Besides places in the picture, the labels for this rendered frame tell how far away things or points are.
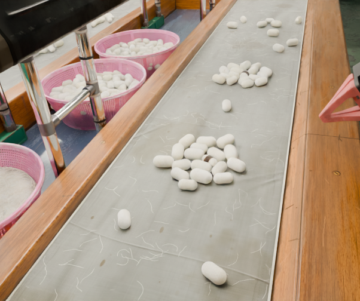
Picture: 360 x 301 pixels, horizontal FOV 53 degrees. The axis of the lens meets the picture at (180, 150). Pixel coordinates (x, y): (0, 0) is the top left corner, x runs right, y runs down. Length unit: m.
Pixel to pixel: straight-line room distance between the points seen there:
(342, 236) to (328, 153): 0.18
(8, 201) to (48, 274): 0.19
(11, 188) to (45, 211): 0.14
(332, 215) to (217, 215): 0.16
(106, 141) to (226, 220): 0.28
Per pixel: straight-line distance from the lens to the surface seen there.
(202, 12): 1.45
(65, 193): 0.58
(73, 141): 0.88
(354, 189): 0.58
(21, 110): 0.96
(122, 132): 0.70
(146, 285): 0.47
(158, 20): 1.64
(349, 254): 0.49
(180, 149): 0.64
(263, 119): 0.77
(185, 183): 0.57
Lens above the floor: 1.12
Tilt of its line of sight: 35 degrees down
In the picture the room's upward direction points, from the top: 4 degrees counter-clockwise
